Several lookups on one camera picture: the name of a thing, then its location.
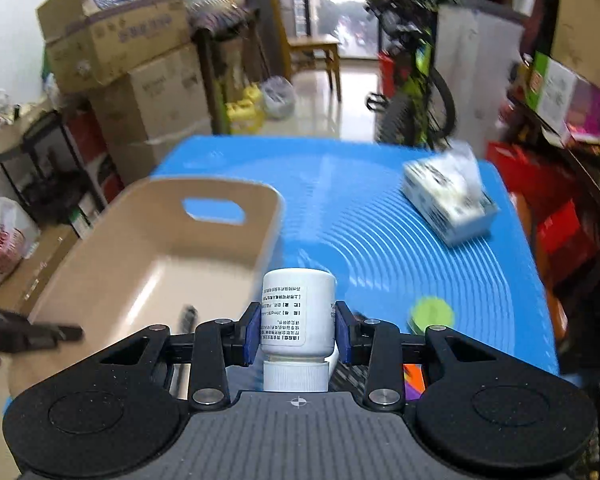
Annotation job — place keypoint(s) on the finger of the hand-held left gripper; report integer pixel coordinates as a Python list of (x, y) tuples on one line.
[(25, 335)]

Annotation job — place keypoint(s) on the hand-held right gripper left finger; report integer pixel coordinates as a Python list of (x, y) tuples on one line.
[(249, 334)]

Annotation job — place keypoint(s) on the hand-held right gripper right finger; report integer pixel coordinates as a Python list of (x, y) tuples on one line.
[(341, 334)]

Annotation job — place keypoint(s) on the white medicine bottle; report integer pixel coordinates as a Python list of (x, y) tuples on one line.
[(300, 310)]

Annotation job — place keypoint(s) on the green round tin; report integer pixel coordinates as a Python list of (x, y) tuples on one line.
[(432, 314)]

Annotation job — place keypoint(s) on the beige plastic storage basket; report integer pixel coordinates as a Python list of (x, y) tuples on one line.
[(145, 270)]

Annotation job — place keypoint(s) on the flat cardboard sheet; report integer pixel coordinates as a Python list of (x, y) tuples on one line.
[(35, 270)]

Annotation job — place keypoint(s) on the orange and purple item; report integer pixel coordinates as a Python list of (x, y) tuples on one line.
[(414, 382)]

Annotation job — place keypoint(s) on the white red-printed plastic bag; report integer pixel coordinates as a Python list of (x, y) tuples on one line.
[(2, 245)]

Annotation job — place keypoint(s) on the blue silicone baking mat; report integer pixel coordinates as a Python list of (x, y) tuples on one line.
[(340, 200)]

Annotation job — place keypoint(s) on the white tissue pack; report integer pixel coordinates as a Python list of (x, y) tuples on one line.
[(447, 195)]

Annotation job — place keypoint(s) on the black metal shelf cart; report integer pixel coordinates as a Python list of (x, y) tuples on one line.
[(45, 160)]

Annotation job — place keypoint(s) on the yellow plastic jug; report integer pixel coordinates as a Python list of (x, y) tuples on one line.
[(245, 116), (251, 94)]

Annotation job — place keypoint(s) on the translucent plastic bag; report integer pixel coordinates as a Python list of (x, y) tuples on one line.
[(278, 97)]

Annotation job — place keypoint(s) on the red gift boxes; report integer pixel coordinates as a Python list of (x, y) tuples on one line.
[(545, 195)]

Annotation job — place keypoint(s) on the black and green bicycle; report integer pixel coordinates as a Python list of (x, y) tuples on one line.
[(410, 90)]

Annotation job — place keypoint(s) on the dark wooden side table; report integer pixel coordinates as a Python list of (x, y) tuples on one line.
[(220, 60)]

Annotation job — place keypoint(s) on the wooden chair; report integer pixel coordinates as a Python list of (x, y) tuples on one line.
[(310, 42)]

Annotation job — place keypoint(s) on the white chest freezer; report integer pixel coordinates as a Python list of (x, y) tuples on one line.
[(475, 70)]

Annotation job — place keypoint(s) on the open cardboard box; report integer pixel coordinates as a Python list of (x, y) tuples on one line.
[(115, 35)]

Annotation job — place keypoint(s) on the green and white box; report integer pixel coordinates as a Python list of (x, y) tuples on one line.
[(552, 90)]

